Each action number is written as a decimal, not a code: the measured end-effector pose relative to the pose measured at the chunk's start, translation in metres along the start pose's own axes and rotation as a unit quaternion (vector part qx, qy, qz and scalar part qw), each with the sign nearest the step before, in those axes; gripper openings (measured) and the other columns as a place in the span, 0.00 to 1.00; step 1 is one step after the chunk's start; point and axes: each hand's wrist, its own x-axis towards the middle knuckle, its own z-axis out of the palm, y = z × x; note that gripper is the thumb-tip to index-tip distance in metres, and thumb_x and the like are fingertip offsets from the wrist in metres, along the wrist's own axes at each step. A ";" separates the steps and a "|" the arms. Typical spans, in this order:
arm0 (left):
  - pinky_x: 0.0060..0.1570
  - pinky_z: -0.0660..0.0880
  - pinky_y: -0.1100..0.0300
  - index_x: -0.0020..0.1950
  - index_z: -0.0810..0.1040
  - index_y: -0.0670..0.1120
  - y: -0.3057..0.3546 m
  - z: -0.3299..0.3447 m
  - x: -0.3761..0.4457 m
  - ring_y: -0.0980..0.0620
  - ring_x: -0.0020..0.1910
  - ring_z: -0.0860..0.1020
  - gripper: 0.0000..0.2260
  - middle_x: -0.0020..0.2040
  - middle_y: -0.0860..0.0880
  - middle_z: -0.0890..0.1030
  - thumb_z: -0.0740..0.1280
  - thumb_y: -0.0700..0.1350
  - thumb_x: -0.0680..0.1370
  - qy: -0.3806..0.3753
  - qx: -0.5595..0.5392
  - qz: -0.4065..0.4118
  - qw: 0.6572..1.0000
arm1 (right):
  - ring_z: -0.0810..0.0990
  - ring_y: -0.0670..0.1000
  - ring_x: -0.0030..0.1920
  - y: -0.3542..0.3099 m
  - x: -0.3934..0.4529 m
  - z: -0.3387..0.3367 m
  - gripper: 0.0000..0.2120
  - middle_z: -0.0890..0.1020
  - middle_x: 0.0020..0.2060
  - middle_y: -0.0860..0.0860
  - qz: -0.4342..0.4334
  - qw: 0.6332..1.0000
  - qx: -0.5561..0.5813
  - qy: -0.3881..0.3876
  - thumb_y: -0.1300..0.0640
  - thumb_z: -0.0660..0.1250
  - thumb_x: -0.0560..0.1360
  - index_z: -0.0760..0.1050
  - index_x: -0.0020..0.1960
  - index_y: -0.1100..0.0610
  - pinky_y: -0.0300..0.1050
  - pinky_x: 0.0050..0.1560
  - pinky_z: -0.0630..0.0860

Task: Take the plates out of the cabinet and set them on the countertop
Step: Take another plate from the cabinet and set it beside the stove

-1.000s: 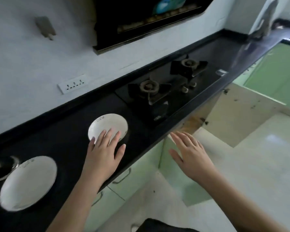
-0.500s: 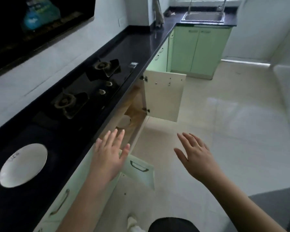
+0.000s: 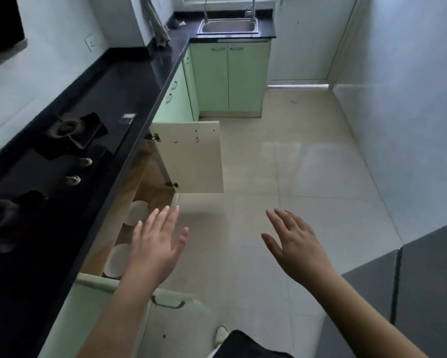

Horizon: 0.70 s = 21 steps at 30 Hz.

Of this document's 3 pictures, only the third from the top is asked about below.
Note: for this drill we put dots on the white wall switch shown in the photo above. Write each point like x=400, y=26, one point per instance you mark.
x=91, y=43

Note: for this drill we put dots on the person's right thumb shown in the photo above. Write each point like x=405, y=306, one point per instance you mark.
x=270, y=244

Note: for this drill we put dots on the cream open cabinet door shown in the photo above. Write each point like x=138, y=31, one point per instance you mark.
x=193, y=160

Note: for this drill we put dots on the black garment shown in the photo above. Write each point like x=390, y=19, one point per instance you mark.
x=249, y=348

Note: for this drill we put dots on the narrow green cabinet door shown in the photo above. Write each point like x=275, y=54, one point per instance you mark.
x=191, y=85

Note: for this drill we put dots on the person's right forearm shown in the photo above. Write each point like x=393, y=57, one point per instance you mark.
x=357, y=320

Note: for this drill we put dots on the green cabinet front panel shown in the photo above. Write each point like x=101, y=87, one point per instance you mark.
x=78, y=320

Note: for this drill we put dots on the person's right hand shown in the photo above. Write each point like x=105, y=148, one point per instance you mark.
x=300, y=251

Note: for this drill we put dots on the person's left little finger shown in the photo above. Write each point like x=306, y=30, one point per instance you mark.
x=137, y=233

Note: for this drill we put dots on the stainless steel sink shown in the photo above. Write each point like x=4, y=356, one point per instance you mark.
x=228, y=27

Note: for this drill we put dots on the person's left thumb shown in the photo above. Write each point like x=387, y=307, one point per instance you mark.
x=180, y=240

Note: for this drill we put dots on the white door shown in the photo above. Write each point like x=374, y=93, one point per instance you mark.
x=309, y=37

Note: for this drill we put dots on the green open cabinet door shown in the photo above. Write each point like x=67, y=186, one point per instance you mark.
x=178, y=331

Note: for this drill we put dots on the white shoe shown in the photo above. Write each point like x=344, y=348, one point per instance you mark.
x=222, y=334

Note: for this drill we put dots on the grey refrigerator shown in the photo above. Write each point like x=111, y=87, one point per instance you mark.
x=425, y=294

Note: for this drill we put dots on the person's left forearm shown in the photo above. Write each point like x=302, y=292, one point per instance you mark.
x=126, y=313

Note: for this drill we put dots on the silver cooktop knob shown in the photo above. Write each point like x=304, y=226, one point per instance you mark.
x=84, y=161
x=73, y=180

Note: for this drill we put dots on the green cabinet drawer front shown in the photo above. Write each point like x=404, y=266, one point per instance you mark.
x=175, y=96

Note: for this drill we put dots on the thin chrome faucet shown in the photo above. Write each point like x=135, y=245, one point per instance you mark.
x=206, y=9

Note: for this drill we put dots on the grey hanging towel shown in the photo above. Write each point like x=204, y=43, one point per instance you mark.
x=157, y=26

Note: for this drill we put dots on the white cooktop sticker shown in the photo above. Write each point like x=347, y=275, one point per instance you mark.
x=128, y=118

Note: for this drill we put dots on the green sink cabinet door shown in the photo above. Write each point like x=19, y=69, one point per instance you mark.
x=247, y=76
x=210, y=78

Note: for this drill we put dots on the black glass gas cooktop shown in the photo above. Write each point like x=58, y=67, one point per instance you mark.
x=40, y=171

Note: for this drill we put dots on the metal door hinge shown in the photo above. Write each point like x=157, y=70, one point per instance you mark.
x=153, y=137

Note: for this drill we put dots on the white plate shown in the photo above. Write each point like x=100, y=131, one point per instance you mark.
x=137, y=213
x=117, y=261

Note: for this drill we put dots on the thick chrome faucet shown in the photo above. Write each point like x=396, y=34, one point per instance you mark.
x=251, y=9

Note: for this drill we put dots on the person's left hand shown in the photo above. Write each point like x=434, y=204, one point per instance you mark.
x=152, y=249

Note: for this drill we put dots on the black range hood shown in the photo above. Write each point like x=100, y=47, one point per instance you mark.
x=1, y=29

